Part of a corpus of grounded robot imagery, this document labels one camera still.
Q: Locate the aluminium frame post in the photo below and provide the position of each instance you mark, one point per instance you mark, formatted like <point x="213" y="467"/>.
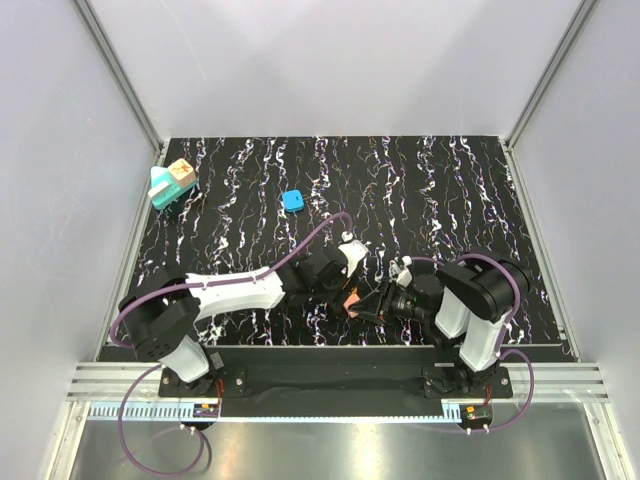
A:
<point x="573" y="30"/>
<point x="108" y="54"/>

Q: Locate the left aluminium frame post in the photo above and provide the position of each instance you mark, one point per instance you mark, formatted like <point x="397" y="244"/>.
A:
<point x="108" y="54"/>

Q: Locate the blue plug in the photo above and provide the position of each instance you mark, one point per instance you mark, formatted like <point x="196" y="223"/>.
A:
<point x="293" y="201"/>

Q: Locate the beige wooden plug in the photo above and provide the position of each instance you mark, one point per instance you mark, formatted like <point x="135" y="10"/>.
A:
<point x="182" y="173"/>

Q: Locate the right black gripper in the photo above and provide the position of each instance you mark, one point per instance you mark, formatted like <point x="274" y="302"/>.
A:
<point x="382" y="312"/>

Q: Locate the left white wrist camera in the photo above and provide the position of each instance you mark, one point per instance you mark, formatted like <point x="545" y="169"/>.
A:
<point x="353" y="250"/>

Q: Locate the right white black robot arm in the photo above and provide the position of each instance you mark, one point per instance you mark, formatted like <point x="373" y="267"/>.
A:
<point x="467" y="303"/>

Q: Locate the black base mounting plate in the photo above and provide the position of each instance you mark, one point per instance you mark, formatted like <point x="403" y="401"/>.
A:
<point x="324" y="382"/>

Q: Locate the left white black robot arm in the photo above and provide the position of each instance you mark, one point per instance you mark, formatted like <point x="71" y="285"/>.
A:
<point x="159" y="319"/>

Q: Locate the pink plug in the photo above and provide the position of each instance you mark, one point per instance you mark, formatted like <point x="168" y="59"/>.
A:
<point x="349" y="302"/>

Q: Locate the right aluminium frame post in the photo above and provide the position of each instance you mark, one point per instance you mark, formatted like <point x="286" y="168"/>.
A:
<point x="573" y="30"/>

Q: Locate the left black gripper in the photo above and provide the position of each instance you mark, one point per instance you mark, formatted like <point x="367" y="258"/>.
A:
<point x="333" y="297"/>

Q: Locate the aluminium rail front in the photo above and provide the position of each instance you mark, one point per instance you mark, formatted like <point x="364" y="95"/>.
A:
<point x="134" y="393"/>

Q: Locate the teal socket block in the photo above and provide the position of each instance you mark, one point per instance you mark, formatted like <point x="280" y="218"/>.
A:
<point x="159" y="174"/>

